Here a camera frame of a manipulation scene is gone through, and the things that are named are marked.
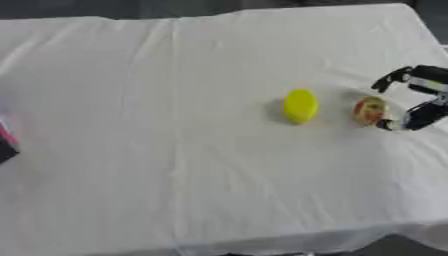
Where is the black box with pink print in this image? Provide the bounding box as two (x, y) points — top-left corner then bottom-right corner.
(0, 114), (21, 165)

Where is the yellow oval toy fruit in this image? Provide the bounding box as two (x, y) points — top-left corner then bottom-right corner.
(281, 88), (321, 125)

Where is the red and yellow toy apple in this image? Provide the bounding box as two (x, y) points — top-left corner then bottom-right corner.
(351, 95), (389, 127)

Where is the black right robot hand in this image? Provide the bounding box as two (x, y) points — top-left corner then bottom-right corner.
(371, 64), (448, 132)

